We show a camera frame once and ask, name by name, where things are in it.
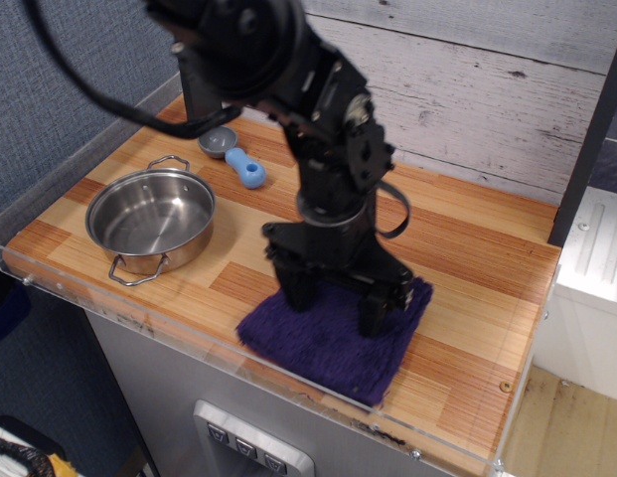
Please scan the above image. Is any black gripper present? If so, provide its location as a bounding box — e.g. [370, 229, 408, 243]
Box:
[262, 213, 413, 337]

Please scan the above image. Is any purple cloth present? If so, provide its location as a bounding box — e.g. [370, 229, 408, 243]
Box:
[236, 277, 433, 406]

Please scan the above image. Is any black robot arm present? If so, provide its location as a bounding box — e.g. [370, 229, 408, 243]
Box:
[147, 1, 413, 336]

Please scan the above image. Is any yellow cloth scrap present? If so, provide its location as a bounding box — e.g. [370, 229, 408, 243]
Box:
[48, 454, 80, 477]

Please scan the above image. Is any silver dispenser button panel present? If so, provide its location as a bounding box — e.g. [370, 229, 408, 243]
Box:
[193, 399, 316, 476]

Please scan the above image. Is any stainless steel pot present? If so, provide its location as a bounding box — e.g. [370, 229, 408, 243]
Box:
[85, 155, 216, 287]

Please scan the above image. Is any blue grey toy scoop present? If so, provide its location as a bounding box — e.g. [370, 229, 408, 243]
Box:
[197, 125, 267, 190]

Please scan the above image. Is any white metal side cabinet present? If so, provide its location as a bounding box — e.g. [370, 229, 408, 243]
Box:
[534, 187, 617, 399]

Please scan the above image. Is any clear acrylic table guard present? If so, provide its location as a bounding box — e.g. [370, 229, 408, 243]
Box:
[0, 79, 560, 476]

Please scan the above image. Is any black left vertical post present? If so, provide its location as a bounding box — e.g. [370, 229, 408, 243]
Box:
[176, 48, 222, 121]

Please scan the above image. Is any black vertical post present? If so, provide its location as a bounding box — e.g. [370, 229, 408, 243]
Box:
[547, 47, 617, 247]
[176, 48, 222, 121]

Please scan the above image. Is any black right vertical post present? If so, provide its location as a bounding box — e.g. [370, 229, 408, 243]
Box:
[547, 47, 617, 247]

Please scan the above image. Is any black mesh cable sleeve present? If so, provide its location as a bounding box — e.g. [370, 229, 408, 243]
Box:
[0, 434, 56, 477]

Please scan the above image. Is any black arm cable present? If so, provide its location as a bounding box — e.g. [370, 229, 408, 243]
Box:
[22, 0, 411, 239]

